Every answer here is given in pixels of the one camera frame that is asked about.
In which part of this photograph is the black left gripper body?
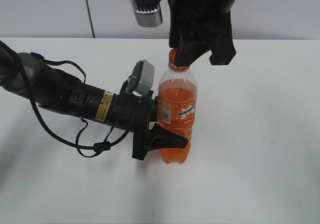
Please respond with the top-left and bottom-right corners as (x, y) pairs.
(107, 90), (157, 160)

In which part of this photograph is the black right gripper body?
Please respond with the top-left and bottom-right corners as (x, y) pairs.
(168, 0), (236, 65)

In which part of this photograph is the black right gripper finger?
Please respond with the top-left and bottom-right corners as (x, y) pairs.
(174, 37), (211, 66)

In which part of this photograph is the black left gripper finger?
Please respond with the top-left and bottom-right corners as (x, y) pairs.
(146, 123), (189, 152)

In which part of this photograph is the orange bottle cap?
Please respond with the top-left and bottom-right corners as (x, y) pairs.
(168, 48), (189, 72)

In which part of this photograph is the orange soda bottle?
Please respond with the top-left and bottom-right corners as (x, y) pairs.
(157, 66), (198, 164)

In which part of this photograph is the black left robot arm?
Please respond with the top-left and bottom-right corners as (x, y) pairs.
(0, 43), (188, 160)

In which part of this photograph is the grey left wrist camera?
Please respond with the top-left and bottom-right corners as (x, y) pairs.
(125, 59), (155, 96)

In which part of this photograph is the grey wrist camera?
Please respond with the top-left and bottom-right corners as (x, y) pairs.
(125, 59), (155, 96)
(130, 0), (163, 28)

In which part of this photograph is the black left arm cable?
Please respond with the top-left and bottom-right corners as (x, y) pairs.
(14, 58), (131, 157)

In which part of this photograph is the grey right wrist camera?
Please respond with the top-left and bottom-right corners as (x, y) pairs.
(130, 0), (163, 28)

